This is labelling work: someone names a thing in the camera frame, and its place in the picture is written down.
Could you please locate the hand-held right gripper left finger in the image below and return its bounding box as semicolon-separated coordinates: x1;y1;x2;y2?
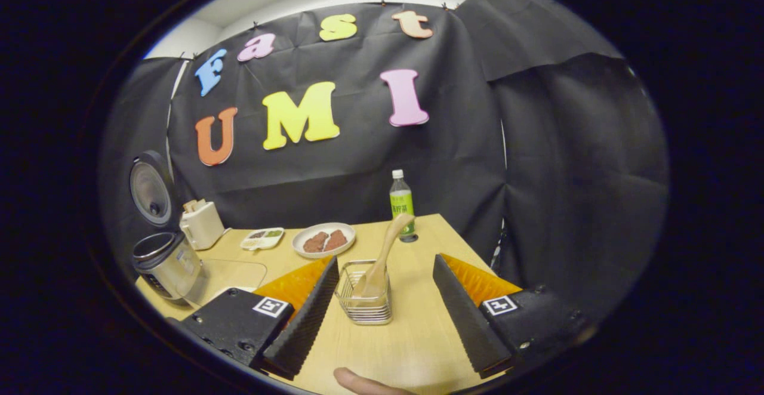
179;256;340;381

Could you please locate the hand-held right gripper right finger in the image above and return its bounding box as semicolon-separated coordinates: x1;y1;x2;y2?
433;254;597;379

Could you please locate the wire chopstick holder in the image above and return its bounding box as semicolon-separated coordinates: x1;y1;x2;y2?
334;260;393;326

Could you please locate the wooden spoon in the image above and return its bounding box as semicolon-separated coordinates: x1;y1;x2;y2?
352;214;415;300

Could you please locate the dark grey rice cooker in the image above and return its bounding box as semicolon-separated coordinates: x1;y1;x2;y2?
130;150;205;307

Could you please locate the clear glass tray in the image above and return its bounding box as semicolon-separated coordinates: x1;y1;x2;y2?
182;259;268;306

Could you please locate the white divided condiment dish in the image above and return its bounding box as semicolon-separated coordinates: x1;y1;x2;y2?
241;227;285;251

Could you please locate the white round plate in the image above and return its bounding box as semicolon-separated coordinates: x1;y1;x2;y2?
292;223;357;260

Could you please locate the white toaster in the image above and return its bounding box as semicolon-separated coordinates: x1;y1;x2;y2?
179;199;226;251

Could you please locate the green label drink bottle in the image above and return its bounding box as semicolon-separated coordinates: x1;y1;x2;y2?
390;169;417;237

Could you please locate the black backdrop cloth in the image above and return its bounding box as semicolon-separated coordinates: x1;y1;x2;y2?
98;0;669;318

